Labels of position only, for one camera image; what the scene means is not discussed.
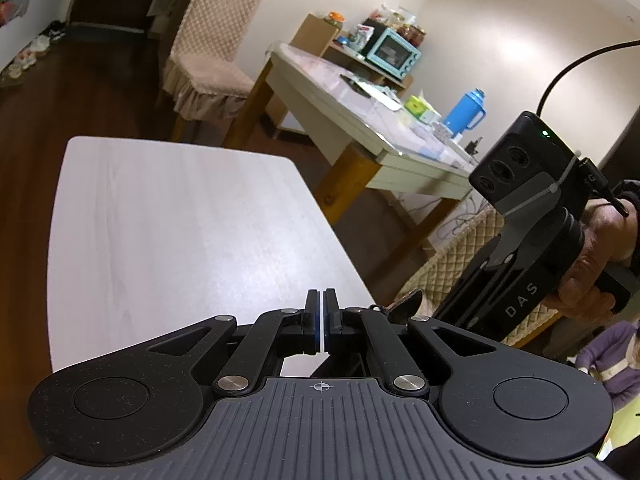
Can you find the row of shoes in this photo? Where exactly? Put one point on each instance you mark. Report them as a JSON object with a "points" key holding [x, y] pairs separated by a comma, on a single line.
{"points": [[30, 55]]}

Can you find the person's right hand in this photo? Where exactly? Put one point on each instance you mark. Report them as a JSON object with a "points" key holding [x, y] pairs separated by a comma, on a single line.
{"points": [[610, 235]]}

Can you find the green tissue box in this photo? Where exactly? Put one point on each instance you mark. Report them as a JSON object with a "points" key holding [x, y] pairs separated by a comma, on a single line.
{"points": [[420, 107]]}

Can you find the teal toaster oven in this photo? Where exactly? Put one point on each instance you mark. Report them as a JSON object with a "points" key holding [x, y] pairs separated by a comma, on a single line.
{"points": [[392, 55]]}

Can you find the blue thermos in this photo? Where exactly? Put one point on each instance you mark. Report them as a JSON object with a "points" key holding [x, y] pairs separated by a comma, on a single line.
{"points": [[462, 112]]}

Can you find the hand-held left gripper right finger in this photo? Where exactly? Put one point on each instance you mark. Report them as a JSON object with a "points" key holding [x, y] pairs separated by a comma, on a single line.
{"points": [[331, 320]]}

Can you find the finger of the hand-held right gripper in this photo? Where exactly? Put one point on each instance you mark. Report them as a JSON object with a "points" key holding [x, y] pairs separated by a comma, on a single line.
{"points": [[472, 295]]}

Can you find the brown leather boot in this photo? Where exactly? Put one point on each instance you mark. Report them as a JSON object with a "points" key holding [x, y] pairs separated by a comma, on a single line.
{"points": [[405, 305]]}

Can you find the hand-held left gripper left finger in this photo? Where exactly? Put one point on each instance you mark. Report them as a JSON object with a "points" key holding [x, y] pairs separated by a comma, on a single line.
{"points": [[315, 320]]}

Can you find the wooden side cabinet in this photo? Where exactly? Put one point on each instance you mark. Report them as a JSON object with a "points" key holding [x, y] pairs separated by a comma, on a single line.
{"points": [[312, 32]]}

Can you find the white wardrobe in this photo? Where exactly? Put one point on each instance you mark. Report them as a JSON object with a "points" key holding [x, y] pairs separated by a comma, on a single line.
{"points": [[30, 10]]}

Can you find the white dining table wooden legs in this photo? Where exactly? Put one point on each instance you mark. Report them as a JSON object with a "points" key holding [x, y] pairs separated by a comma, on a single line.
{"points": [[340, 105]]}

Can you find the pink covered chair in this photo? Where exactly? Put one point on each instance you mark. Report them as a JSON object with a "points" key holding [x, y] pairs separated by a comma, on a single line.
{"points": [[215, 50]]}

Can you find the beige quilted chair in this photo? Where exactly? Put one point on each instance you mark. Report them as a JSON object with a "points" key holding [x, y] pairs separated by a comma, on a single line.
{"points": [[450, 255]]}

